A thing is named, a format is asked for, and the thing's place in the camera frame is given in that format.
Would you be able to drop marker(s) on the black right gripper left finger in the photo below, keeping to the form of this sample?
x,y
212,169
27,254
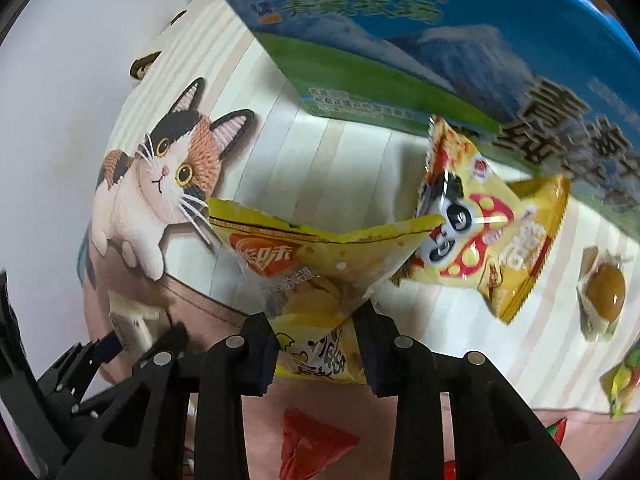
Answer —
x,y
138,427

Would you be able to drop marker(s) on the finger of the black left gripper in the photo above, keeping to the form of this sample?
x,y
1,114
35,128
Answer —
x,y
125,354

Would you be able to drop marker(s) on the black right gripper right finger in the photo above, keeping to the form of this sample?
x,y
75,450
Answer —
x,y
496,435

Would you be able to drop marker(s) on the colourful candy ball bag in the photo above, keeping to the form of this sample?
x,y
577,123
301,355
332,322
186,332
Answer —
x,y
620,384

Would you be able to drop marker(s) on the yellow chip bag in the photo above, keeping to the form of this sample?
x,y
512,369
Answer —
x,y
309,282

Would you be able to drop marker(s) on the white snack packet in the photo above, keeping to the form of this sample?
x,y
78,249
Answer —
x,y
137,326

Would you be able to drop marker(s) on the red green snack packet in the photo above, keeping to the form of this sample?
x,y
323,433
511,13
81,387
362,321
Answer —
x,y
557,431

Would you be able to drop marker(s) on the red triangular snack packet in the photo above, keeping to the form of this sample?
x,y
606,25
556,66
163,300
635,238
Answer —
x,y
309,446

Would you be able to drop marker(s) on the brown jelly cup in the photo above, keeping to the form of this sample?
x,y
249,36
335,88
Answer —
x,y
601,292

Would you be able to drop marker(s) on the yellow panda snack bag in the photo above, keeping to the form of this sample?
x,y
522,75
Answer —
x,y
494,236

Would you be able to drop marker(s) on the striped cat print blanket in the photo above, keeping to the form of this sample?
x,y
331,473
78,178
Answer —
x,y
344,176

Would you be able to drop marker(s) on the cardboard box with blue print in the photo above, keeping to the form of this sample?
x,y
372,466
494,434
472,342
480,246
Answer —
x,y
545,86

